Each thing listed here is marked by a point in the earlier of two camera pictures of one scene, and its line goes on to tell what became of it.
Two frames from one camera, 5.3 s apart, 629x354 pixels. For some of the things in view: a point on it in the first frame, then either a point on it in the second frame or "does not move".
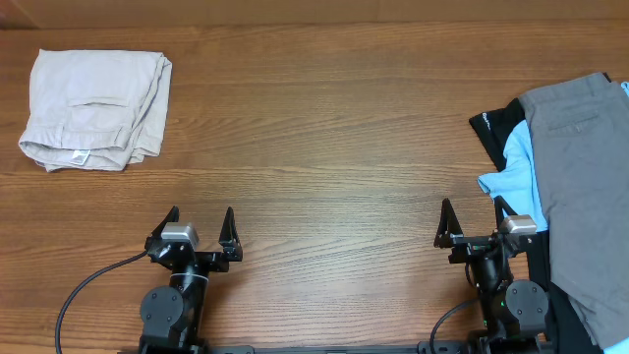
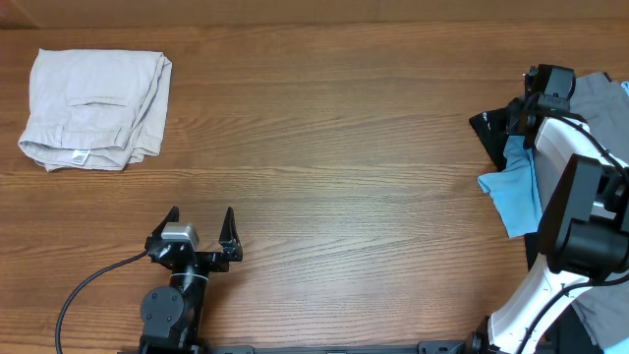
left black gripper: [231, 249] does not move
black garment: [492, 129] does not move
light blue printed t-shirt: [516, 180] does not move
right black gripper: [448, 234] -> [512, 113]
